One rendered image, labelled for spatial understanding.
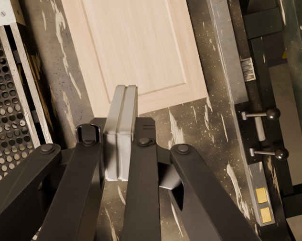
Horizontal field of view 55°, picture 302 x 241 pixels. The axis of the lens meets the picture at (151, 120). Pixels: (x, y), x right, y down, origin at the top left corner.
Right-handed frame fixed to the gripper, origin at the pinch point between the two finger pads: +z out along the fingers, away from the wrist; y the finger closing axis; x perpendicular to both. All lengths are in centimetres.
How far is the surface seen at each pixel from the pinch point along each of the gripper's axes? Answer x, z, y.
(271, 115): -26, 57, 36
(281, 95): -107, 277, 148
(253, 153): -42, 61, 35
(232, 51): -12, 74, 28
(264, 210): -61, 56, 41
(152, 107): -30, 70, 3
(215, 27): -6, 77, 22
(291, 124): -128, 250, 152
